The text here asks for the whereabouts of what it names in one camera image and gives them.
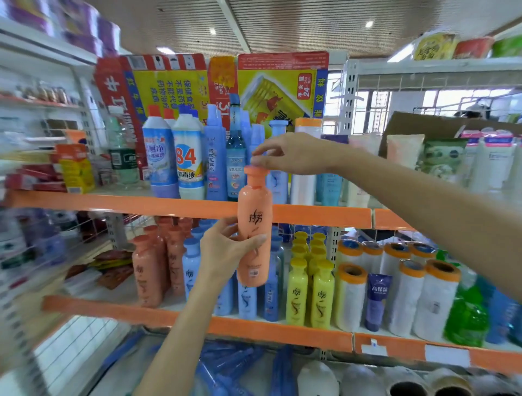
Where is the person's right hand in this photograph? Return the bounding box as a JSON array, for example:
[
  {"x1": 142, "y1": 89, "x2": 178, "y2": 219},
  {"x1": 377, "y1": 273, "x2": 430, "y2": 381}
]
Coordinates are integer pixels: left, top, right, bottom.
[{"x1": 250, "y1": 132, "x2": 348, "y2": 176}]

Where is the person's left hand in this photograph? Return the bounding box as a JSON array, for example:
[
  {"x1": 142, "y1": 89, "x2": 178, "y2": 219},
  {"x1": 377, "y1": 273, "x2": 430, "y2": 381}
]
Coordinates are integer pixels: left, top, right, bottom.
[{"x1": 196, "y1": 216, "x2": 268, "y2": 293}]

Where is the orange shampoo bottle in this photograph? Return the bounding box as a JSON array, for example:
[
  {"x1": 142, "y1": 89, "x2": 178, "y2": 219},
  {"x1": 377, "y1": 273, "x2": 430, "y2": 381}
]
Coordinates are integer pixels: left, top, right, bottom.
[{"x1": 237, "y1": 165, "x2": 273, "y2": 288}]

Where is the person's left forearm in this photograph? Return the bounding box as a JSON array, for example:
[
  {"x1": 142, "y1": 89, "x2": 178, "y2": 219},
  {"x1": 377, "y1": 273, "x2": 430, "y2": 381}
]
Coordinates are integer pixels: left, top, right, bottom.
[{"x1": 132, "y1": 281, "x2": 235, "y2": 396}]

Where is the person's right forearm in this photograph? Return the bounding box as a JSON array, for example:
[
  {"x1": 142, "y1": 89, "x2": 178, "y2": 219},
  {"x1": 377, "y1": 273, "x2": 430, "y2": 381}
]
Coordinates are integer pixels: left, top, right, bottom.
[{"x1": 338, "y1": 145, "x2": 522, "y2": 303}]

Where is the light blue shampoo bottle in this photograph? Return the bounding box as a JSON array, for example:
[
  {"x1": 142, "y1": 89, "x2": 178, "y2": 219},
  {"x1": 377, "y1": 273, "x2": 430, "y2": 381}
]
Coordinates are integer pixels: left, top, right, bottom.
[{"x1": 268, "y1": 120, "x2": 290, "y2": 205}]

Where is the clear blue glass bottle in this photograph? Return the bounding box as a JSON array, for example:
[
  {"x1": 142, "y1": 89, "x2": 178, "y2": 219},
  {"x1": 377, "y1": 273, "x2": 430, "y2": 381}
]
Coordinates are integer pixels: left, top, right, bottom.
[{"x1": 226, "y1": 93, "x2": 248, "y2": 202}]

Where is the white bottle orange cap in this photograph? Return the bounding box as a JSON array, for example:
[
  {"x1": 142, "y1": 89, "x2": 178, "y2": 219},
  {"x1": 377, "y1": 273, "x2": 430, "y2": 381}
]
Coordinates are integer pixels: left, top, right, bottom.
[{"x1": 290, "y1": 117, "x2": 323, "y2": 206}]

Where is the tall blue plastic bottle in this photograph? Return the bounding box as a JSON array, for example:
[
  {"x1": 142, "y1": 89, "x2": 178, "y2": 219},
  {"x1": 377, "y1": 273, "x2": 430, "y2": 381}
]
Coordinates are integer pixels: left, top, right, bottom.
[{"x1": 204, "y1": 104, "x2": 228, "y2": 202}]

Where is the group of blue bottles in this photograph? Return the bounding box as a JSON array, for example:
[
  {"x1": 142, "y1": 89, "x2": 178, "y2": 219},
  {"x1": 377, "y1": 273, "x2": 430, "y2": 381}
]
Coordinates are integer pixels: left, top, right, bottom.
[{"x1": 182, "y1": 219, "x2": 287, "y2": 323}]

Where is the teal tube purple cap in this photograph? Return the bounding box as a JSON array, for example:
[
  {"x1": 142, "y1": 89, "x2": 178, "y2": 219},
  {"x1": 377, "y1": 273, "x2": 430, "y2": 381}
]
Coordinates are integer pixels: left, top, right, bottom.
[{"x1": 316, "y1": 135, "x2": 350, "y2": 207}]

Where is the group of yellow bottles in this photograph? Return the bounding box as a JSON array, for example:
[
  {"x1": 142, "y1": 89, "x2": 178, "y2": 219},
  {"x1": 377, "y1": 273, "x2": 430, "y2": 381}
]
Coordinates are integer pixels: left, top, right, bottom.
[{"x1": 285, "y1": 231, "x2": 336, "y2": 330}]

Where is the yellow drink carton red top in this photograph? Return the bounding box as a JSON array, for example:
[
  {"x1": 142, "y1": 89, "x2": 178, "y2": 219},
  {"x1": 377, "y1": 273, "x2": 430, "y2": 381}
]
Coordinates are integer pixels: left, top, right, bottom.
[{"x1": 237, "y1": 51, "x2": 330, "y2": 138}]

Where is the white disinfectant bottle blue cap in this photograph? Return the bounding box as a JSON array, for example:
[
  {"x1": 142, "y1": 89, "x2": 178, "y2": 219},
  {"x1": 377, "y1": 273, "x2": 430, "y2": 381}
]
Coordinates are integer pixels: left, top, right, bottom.
[{"x1": 172, "y1": 105, "x2": 206, "y2": 200}]

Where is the white cosmetic tube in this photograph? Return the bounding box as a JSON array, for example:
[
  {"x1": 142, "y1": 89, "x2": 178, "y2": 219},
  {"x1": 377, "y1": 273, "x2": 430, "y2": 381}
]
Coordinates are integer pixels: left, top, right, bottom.
[{"x1": 346, "y1": 134, "x2": 382, "y2": 208}]

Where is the narrow red drink carton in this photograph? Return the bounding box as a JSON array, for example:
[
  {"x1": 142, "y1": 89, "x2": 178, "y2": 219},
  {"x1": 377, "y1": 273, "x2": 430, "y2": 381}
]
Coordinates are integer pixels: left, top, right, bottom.
[{"x1": 207, "y1": 56, "x2": 240, "y2": 129}]

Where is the row of orange bottles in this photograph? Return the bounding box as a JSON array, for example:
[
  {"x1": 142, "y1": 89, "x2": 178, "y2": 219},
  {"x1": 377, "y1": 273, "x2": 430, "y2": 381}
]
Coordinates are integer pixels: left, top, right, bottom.
[{"x1": 131, "y1": 216, "x2": 193, "y2": 309}]

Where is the white blue cleaner bottle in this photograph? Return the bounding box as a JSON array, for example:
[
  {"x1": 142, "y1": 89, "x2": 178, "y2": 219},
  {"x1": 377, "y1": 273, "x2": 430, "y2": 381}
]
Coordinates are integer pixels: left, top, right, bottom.
[{"x1": 142, "y1": 105, "x2": 179, "y2": 199}]

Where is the pile of blue packaged items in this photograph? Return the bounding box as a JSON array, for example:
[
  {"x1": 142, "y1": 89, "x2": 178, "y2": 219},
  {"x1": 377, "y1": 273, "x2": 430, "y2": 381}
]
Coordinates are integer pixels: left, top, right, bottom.
[{"x1": 195, "y1": 342, "x2": 295, "y2": 396}]

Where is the large red yellow drink carton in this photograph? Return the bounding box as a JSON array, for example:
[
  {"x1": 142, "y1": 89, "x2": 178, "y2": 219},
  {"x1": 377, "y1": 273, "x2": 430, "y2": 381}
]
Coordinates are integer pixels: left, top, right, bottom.
[{"x1": 95, "y1": 53, "x2": 209, "y2": 181}]

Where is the cream cosmetic tube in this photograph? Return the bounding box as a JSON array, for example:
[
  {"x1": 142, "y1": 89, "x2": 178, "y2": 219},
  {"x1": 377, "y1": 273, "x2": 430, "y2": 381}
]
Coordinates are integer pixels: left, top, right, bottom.
[{"x1": 386, "y1": 134, "x2": 425, "y2": 170}]

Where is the purple cosmetic tube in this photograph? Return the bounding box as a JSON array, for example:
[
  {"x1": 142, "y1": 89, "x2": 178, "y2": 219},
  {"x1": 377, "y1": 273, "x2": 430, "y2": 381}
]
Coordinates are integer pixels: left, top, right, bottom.
[{"x1": 365, "y1": 273, "x2": 394, "y2": 332}]

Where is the pile of snack packets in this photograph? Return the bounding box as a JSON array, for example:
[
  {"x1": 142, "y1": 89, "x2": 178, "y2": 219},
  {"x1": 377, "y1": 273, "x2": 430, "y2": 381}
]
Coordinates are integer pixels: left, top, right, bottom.
[{"x1": 64, "y1": 249, "x2": 135, "y2": 291}]

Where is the clear water bottle green label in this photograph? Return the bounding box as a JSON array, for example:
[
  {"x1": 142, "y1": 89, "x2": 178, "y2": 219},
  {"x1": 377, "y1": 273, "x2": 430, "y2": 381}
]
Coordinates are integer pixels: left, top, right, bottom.
[{"x1": 106, "y1": 106, "x2": 140, "y2": 187}]

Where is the brown cardboard box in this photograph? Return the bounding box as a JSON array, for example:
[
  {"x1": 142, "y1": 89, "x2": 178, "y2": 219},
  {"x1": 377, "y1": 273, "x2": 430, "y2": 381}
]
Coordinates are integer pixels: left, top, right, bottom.
[{"x1": 379, "y1": 111, "x2": 522, "y2": 160}]

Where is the small white price label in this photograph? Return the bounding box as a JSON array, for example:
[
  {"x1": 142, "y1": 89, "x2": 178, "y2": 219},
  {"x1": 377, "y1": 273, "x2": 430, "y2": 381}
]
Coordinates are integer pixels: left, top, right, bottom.
[{"x1": 361, "y1": 338, "x2": 388, "y2": 357}]

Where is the group of masking film rolls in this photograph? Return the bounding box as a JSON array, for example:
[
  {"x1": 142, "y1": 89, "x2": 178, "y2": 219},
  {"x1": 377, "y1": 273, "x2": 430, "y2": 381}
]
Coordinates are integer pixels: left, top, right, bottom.
[{"x1": 334, "y1": 239, "x2": 462, "y2": 342}]

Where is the white metal shelf rack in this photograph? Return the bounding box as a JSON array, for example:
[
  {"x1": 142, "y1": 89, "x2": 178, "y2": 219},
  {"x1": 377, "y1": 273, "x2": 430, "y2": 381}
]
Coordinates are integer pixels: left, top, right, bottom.
[{"x1": 338, "y1": 56, "x2": 522, "y2": 136}]

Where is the green wipes packet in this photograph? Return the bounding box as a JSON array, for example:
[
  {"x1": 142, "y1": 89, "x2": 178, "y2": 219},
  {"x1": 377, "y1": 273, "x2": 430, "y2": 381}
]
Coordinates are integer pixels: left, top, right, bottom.
[{"x1": 415, "y1": 138, "x2": 468, "y2": 185}]

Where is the stack of yellow orange boxes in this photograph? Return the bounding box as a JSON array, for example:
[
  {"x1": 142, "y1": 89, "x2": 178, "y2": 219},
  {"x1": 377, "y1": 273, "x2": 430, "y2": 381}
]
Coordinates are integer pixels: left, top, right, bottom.
[{"x1": 55, "y1": 143, "x2": 96, "y2": 194}]

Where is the yellow tissue pack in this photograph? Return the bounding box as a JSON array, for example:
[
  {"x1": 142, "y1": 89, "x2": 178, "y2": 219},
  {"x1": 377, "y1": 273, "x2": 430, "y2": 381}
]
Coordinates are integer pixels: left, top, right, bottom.
[{"x1": 414, "y1": 33, "x2": 460, "y2": 61}]

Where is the row of white tape rolls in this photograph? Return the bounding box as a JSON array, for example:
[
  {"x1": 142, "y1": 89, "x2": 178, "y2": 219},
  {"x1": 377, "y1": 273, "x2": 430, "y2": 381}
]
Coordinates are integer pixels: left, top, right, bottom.
[{"x1": 297, "y1": 360, "x2": 522, "y2": 396}]

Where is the stack of red boxes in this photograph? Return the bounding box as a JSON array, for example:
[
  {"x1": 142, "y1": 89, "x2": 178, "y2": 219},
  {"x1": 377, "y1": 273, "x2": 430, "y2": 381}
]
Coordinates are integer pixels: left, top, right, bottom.
[{"x1": 3, "y1": 163, "x2": 68, "y2": 193}]

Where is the row of white pink-label bottles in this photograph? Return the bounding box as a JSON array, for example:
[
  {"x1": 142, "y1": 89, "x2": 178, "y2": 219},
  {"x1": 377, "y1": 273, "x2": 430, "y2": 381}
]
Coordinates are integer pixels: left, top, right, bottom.
[{"x1": 460, "y1": 129, "x2": 522, "y2": 197}]

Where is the wide white price label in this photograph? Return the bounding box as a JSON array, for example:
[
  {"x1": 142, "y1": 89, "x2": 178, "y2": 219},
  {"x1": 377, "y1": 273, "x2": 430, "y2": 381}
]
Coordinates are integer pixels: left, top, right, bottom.
[{"x1": 424, "y1": 344, "x2": 472, "y2": 369}]

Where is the green detergent bottle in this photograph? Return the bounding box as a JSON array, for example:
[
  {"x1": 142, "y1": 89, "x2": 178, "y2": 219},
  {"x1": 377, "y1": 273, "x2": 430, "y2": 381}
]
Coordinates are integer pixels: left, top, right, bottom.
[{"x1": 443, "y1": 264, "x2": 490, "y2": 348}]

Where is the red tissue pack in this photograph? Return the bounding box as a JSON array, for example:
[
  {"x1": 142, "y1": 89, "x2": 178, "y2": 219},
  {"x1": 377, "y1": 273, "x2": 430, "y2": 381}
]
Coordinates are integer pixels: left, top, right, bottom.
[{"x1": 453, "y1": 37, "x2": 495, "y2": 60}]

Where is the row of small jars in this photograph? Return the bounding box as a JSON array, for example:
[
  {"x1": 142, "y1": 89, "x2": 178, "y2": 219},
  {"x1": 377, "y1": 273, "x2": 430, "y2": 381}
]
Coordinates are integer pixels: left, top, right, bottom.
[{"x1": 15, "y1": 83, "x2": 71, "y2": 105}]

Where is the pile of purple tissue packs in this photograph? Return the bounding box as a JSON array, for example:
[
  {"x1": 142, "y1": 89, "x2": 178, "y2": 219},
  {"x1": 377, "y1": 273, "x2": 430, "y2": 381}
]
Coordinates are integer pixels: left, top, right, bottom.
[{"x1": 0, "y1": 0, "x2": 121, "y2": 58}]

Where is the blue detergent bottle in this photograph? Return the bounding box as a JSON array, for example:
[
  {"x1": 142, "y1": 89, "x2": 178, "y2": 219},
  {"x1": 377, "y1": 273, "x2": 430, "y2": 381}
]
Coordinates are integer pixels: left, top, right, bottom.
[{"x1": 477, "y1": 277, "x2": 522, "y2": 346}]

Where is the green tissue pack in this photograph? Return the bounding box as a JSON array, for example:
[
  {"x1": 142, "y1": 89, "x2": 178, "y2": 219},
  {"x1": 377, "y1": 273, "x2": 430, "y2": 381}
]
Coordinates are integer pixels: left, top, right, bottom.
[{"x1": 491, "y1": 35, "x2": 522, "y2": 58}]

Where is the white wire basket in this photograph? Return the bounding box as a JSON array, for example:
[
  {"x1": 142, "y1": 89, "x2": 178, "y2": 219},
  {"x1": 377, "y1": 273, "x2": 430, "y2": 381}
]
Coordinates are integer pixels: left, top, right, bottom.
[{"x1": 0, "y1": 207, "x2": 137, "y2": 327}]

